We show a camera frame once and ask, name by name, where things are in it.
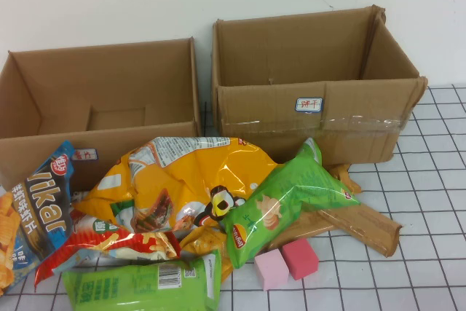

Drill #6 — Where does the blue shrimp chips bag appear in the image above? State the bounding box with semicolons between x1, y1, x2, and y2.
0;139;76;296

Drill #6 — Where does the large yellow snack bag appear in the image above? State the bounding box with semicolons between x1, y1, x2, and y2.
74;135;281;234

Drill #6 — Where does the small gold snack bag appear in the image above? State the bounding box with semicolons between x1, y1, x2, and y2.
178;225;234;285

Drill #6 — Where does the red snack bag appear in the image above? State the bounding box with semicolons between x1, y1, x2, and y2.
33;208;182;288

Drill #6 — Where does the green Lay's chips bag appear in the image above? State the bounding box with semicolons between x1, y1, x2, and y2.
221;137;361;270

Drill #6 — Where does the white label, red writing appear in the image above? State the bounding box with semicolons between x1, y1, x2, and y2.
293;97;324;113
71;148;99;162

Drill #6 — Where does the tall taped cardboard box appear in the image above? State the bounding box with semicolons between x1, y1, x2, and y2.
210;4;429;167

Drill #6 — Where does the clear packing tape strip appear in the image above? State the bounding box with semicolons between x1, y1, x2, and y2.
220;114;412;135

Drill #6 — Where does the wide low cardboard box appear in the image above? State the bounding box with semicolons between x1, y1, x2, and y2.
0;36;203;194

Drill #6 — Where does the light pink foam cube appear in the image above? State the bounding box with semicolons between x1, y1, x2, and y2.
253;248;291;292

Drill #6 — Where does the dark pink foam cube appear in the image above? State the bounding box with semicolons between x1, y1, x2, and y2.
282;238;320;282

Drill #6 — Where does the long flat brown package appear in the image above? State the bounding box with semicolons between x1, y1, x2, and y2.
267;201;403;259

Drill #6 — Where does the green bag with barcode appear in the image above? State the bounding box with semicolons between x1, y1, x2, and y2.
60;248;223;311

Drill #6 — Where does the white grid tablecloth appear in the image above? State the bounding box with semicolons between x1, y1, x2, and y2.
0;84;466;311

